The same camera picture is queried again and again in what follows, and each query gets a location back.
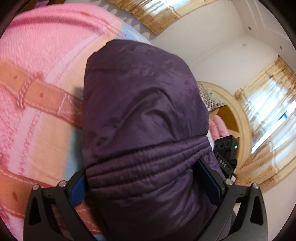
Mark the blue pink printed bedspread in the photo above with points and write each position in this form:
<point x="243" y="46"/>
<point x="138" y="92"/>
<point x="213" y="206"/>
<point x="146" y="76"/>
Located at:
<point x="43" y="58"/>

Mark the dark purple padded jacket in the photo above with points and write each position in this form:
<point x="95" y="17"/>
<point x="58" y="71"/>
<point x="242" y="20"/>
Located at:
<point x="144" y="126"/>

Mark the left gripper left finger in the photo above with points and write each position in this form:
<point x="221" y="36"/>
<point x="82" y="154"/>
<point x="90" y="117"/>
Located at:
<point x="51" y="215"/>

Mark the grey patterned pillow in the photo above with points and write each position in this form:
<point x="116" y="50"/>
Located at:
<point x="211" y="99"/>

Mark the beige curtain side window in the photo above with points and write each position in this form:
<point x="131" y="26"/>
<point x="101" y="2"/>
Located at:
<point x="269" y="104"/>

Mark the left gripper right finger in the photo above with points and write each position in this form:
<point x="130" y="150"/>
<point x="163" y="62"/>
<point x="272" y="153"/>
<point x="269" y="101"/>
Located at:
<point x="240" y="211"/>

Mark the cream wooden headboard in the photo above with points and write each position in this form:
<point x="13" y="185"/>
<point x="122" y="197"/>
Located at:
<point x="235" y="119"/>

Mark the beige curtain centre window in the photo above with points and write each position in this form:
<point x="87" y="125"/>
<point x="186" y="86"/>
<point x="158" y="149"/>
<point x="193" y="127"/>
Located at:
<point x="158" y="15"/>

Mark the folded pink floral blanket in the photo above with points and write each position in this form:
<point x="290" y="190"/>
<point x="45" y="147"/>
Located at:
<point x="217" y="128"/>

